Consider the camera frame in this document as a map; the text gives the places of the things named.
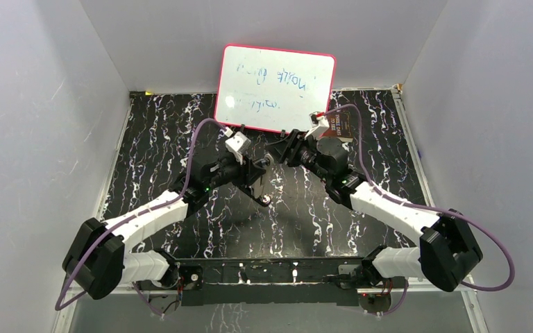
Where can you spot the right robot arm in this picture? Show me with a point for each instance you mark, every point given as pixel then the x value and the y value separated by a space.
pixel 445 249

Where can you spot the pink framed whiteboard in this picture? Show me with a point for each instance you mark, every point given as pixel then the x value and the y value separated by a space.
pixel 272 89

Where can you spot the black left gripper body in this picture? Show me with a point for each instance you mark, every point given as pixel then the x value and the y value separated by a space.
pixel 241 172

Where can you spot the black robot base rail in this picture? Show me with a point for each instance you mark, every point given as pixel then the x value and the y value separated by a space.
pixel 271 280

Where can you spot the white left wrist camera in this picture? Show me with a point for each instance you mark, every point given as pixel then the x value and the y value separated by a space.
pixel 237 144

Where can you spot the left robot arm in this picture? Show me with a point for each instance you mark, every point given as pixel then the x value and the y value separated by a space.
pixel 101 256

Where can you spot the brown Three Days book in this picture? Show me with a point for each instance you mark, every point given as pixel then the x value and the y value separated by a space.
pixel 339 126

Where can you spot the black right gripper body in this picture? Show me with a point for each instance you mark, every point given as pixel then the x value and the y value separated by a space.
pixel 305 152

